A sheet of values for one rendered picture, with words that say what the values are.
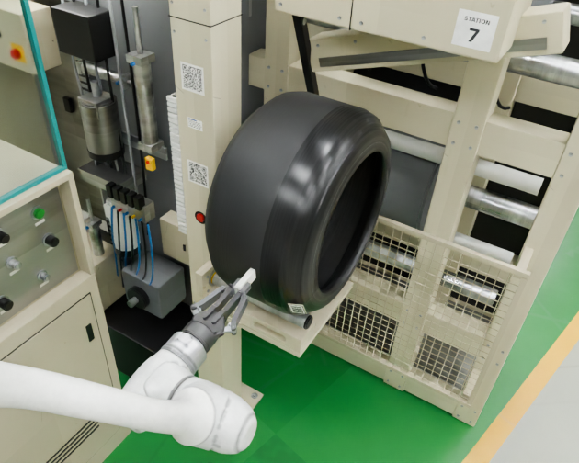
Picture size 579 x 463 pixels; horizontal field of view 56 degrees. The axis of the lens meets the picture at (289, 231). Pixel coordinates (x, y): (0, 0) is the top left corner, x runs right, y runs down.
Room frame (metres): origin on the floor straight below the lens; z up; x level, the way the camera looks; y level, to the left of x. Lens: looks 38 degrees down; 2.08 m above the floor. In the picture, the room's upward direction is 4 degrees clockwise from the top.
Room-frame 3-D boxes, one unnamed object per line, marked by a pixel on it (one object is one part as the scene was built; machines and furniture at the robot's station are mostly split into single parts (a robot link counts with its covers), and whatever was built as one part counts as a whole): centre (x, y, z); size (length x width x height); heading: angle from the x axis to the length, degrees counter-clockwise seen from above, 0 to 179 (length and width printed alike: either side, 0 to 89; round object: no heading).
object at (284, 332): (1.16, 0.08, 0.83); 0.36 x 0.09 x 0.06; 61
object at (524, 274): (1.46, -0.35, 0.65); 0.90 x 0.02 x 0.70; 61
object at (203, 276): (1.37, 0.17, 0.90); 0.40 x 0.03 x 0.10; 151
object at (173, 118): (1.40, 0.34, 1.19); 0.05 x 0.04 x 0.48; 151
